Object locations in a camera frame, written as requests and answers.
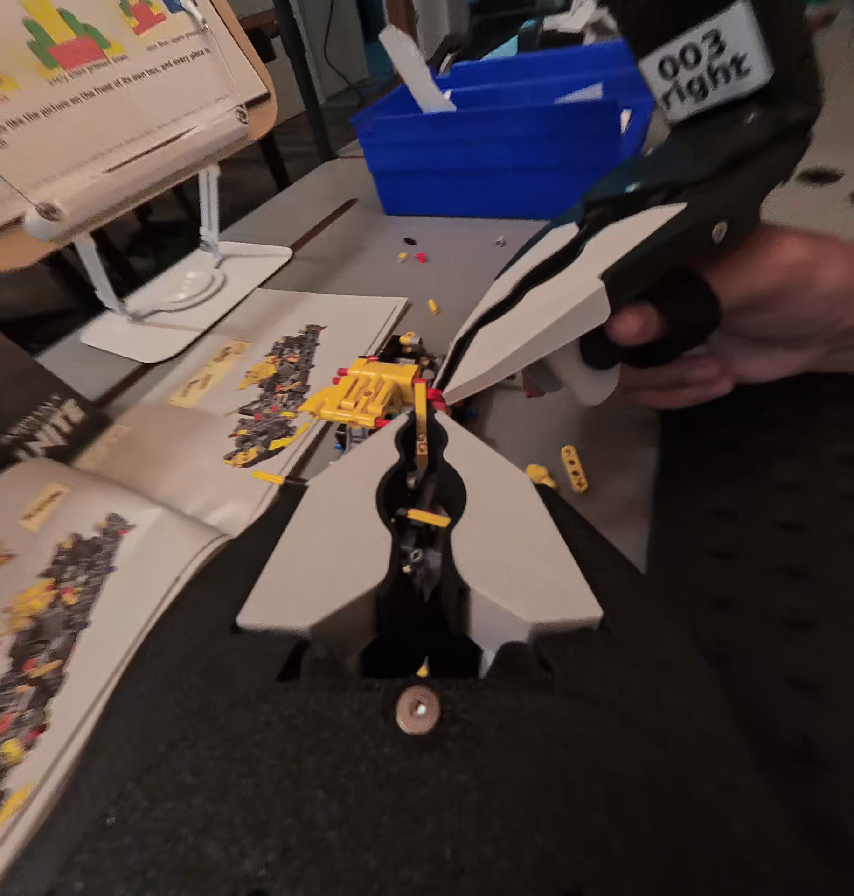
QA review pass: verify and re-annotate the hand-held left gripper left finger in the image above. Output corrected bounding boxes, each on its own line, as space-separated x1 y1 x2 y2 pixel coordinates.
235 412 410 641

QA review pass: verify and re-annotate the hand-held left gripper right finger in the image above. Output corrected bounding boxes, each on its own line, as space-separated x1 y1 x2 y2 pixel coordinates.
432 410 604 674

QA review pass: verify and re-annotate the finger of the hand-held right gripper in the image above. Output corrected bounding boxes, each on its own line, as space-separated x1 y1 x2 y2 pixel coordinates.
432 221 589 394
443 202 688 407

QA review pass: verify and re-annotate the lego car chassis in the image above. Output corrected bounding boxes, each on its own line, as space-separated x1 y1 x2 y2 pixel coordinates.
252 332 480 680

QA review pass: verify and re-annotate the lego instruction booklet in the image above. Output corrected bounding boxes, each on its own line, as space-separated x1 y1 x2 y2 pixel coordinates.
0 287 409 896

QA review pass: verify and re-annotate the lego set box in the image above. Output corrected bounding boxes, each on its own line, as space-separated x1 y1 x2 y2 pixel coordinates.
0 315 113 491

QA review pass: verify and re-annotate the person's right hand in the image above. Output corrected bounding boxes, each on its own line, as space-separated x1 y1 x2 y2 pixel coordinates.
604 223 854 412

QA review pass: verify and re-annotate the blue storage bin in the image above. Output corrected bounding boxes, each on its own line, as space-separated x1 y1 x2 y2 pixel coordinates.
348 38 655 219

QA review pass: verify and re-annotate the white paper strip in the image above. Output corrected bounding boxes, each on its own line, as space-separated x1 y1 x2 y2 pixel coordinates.
378 24 458 113

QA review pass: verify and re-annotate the black dotted floor mat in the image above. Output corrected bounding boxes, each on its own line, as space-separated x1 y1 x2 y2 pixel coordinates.
640 371 854 896

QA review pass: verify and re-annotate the white document stand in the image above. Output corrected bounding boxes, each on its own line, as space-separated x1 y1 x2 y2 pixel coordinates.
0 0 293 365

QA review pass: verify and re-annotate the printed instruction sheet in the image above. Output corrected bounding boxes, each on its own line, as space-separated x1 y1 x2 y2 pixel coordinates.
0 0 270 232

